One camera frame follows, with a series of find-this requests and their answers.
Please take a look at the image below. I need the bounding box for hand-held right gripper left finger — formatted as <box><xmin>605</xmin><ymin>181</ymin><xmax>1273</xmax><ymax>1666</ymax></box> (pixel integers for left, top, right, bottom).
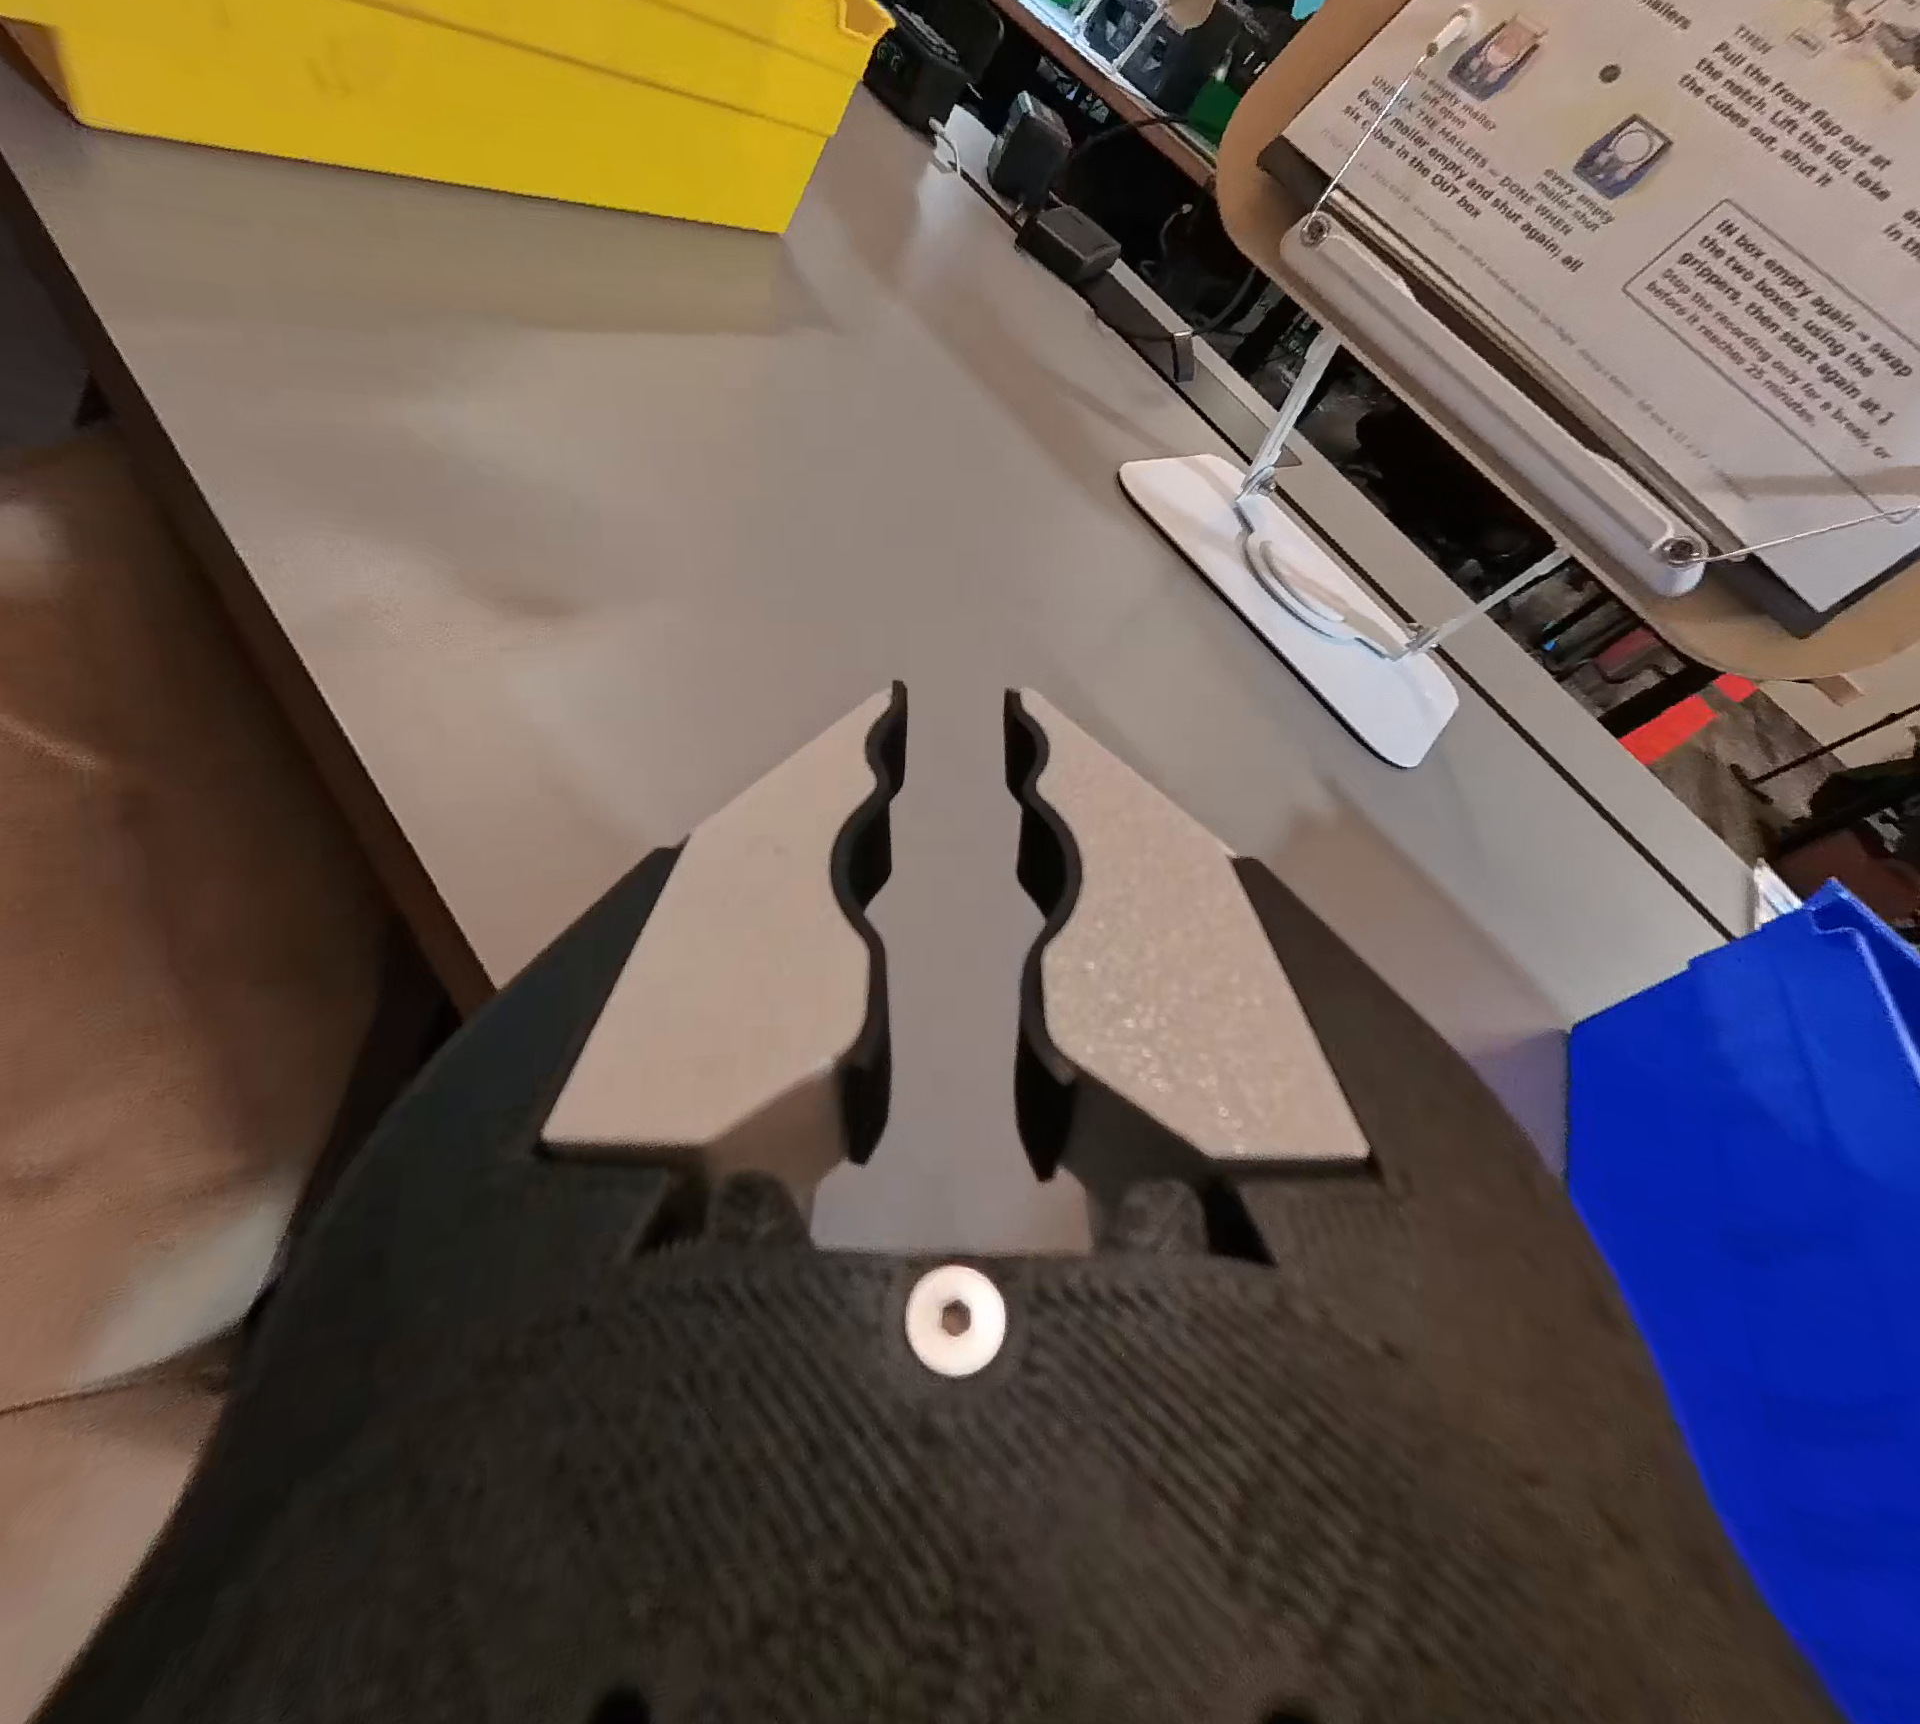
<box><xmin>541</xmin><ymin>684</ymin><xmax>914</xmax><ymax>1235</ymax></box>

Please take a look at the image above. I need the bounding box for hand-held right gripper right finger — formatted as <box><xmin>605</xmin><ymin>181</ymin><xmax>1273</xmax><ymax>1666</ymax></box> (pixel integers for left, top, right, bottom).
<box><xmin>1001</xmin><ymin>684</ymin><xmax>1376</xmax><ymax>1184</ymax></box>

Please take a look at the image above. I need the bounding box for blue plastic bin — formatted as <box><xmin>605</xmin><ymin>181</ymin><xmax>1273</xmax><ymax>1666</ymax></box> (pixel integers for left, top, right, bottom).
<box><xmin>1557</xmin><ymin>874</ymin><xmax>1920</xmax><ymax>1724</ymax></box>

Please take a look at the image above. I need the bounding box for yellow plastic bin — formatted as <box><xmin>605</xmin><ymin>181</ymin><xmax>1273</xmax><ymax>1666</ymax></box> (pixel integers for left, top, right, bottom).
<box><xmin>0</xmin><ymin>0</ymin><xmax>900</xmax><ymax>240</ymax></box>

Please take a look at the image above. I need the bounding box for grey desk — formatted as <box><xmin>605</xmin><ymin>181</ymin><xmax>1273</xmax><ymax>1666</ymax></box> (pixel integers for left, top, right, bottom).
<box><xmin>0</xmin><ymin>59</ymin><xmax>1769</xmax><ymax>1259</ymax></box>

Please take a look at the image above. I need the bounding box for black power strip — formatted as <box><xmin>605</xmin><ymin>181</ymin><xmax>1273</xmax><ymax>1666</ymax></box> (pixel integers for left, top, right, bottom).
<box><xmin>1078</xmin><ymin>261</ymin><xmax>1200</xmax><ymax>384</ymax></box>

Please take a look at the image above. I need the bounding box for black power adapter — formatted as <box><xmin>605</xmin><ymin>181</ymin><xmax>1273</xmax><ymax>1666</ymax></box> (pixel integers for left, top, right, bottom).
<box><xmin>988</xmin><ymin>86</ymin><xmax>1078</xmax><ymax>216</ymax></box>
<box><xmin>1017</xmin><ymin>203</ymin><xmax>1132</xmax><ymax>290</ymax></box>
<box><xmin>864</xmin><ymin>10</ymin><xmax>974</xmax><ymax>139</ymax></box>

